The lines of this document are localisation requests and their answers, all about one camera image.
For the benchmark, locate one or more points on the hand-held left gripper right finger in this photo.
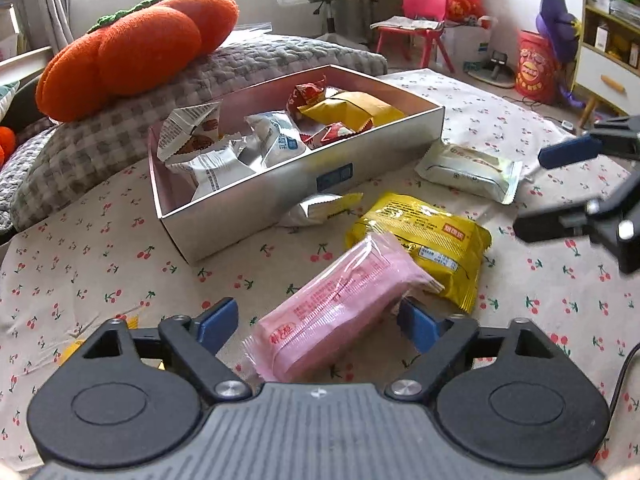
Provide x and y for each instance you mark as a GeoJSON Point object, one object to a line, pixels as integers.
{"type": "Point", "coordinates": [420, 325]}

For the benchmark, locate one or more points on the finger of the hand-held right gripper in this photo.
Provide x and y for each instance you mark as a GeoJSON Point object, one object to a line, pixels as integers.
{"type": "Point", "coordinates": [545, 225]}
{"type": "Point", "coordinates": [570, 152]}

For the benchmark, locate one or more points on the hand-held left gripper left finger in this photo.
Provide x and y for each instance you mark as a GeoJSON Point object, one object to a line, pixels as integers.
{"type": "Point", "coordinates": [217, 322]}

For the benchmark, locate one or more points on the pink snack packet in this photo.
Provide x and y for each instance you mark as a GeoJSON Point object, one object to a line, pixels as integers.
{"type": "Point", "coordinates": [330, 310]}

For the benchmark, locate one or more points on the silver cardboard box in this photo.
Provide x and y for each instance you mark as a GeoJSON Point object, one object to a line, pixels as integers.
{"type": "Point", "coordinates": [260, 210]}

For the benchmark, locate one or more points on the blue white snack packet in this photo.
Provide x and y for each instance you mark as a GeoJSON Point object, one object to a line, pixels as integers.
{"type": "Point", "coordinates": [277, 142]}

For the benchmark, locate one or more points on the silver grey snack packet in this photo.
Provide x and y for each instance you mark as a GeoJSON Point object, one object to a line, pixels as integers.
{"type": "Point", "coordinates": [182, 130]}

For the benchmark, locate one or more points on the red white snack packet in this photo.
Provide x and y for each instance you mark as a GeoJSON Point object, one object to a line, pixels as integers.
{"type": "Point", "coordinates": [330, 134]}

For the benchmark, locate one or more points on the small red snack packet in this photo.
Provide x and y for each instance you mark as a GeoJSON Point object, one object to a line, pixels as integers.
{"type": "Point", "coordinates": [306, 95]}

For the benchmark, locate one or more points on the large yellow snack packet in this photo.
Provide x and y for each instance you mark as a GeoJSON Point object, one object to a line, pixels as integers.
{"type": "Point", "coordinates": [430, 240]}

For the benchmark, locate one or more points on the red printed bucket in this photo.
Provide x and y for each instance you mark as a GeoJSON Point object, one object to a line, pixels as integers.
{"type": "Point", "coordinates": [537, 70]}

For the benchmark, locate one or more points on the white wooden shelf cabinet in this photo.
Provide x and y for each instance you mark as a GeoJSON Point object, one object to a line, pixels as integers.
{"type": "Point", "coordinates": [600, 67]}

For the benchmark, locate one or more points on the pale green snack packet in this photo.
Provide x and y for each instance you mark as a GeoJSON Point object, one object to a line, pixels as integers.
{"type": "Point", "coordinates": [470, 170]}

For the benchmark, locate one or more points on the purple fan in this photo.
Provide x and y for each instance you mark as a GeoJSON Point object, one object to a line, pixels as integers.
{"type": "Point", "coordinates": [557, 25]}

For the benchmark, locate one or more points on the cherry print sheet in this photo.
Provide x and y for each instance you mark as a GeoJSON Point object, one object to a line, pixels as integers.
{"type": "Point", "coordinates": [100, 270]}

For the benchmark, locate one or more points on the orange snack packet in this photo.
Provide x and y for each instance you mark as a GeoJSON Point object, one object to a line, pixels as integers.
{"type": "Point", "coordinates": [72, 352]}

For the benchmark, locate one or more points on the white carton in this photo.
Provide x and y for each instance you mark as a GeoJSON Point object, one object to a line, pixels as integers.
{"type": "Point", "coordinates": [467, 45]}

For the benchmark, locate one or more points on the yellow foil snack packet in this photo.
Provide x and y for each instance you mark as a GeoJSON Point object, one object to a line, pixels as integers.
{"type": "Point", "coordinates": [315, 210]}

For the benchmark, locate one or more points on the red gift bag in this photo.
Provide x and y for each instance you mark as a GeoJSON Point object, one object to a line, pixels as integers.
{"type": "Point", "coordinates": [462, 5]}

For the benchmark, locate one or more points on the folded newspaper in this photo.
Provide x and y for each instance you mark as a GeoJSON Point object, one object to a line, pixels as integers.
{"type": "Point", "coordinates": [407, 23]}

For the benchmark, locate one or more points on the pink red child chair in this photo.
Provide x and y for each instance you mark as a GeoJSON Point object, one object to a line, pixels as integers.
{"type": "Point", "coordinates": [424, 5]}

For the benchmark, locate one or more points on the grey checkered pillow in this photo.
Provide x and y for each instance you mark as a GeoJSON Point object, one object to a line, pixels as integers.
{"type": "Point", "coordinates": [100, 145]}

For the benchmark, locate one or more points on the yellow puffed snack packet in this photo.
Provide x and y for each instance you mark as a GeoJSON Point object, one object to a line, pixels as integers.
{"type": "Point", "coordinates": [355, 107]}

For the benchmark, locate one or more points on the small orange cushion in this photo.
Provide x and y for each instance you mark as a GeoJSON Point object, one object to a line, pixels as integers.
{"type": "Point", "coordinates": [5, 144]}

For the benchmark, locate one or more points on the orange pumpkin cushion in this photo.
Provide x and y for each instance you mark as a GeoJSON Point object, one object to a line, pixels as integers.
{"type": "Point", "coordinates": [140, 45]}

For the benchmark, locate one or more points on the teal leaf print cushion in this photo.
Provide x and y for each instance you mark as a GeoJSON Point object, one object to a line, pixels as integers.
{"type": "Point", "coordinates": [7, 97]}

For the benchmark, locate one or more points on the grey curtain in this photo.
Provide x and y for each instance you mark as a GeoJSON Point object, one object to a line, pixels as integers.
{"type": "Point", "coordinates": [40, 5]}

